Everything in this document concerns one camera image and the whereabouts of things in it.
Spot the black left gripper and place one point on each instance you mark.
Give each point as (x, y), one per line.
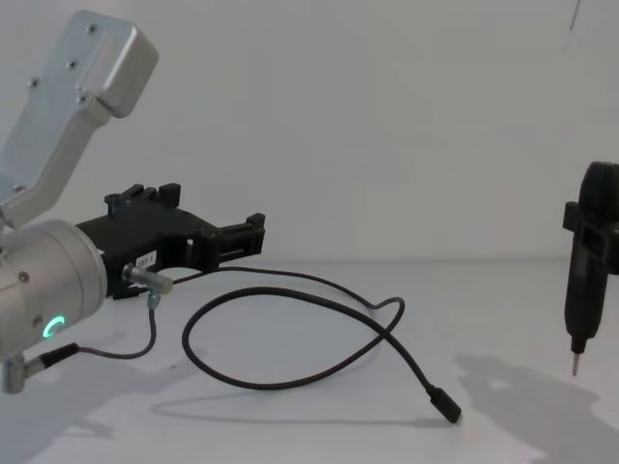
(140, 237)

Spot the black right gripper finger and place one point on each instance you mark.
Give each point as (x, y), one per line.
(604, 246)

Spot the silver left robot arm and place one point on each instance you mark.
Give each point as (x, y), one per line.
(48, 270)

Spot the white table cloth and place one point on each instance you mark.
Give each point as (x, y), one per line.
(309, 367)

